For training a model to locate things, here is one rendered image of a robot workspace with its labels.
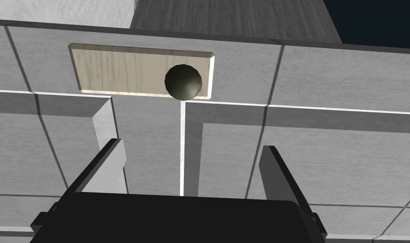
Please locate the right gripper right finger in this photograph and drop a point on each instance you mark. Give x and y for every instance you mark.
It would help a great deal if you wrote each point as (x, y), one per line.
(276, 175)

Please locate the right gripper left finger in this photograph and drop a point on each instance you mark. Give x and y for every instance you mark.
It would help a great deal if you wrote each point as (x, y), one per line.
(107, 172)

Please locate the beige wooden drawer front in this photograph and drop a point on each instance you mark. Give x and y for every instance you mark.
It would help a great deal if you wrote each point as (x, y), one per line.
(124, 71)

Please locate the dark round knob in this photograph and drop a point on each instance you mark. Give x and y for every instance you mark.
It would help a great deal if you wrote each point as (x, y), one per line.
(183, 82)

